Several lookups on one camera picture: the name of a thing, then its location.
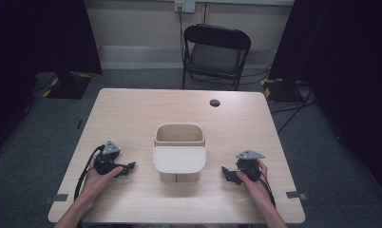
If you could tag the person's left hand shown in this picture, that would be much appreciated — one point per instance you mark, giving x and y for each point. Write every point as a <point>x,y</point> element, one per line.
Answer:
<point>99,182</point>

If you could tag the beige bin with half lid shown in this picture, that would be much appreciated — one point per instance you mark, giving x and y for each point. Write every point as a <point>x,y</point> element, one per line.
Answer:
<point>179,152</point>

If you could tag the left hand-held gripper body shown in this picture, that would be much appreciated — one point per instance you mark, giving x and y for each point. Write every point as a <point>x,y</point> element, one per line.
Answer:
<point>106,158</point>

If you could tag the grey tape strip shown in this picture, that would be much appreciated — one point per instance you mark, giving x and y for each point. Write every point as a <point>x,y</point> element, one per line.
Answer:
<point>56,198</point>
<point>296,194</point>

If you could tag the white wall socket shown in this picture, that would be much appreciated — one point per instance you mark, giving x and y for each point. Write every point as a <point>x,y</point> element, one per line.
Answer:
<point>185,6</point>

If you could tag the person's right hand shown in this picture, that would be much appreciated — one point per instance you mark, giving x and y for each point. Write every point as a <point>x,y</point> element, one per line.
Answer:
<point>256,186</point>

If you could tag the black stand base plate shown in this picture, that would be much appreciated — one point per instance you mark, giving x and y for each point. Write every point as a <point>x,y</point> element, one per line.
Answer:
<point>282,90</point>
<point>67,85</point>

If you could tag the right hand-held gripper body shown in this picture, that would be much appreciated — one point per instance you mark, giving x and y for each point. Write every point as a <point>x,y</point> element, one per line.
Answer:
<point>248,164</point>

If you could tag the black folding chair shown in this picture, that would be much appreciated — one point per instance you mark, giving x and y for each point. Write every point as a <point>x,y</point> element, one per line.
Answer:
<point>215,53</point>

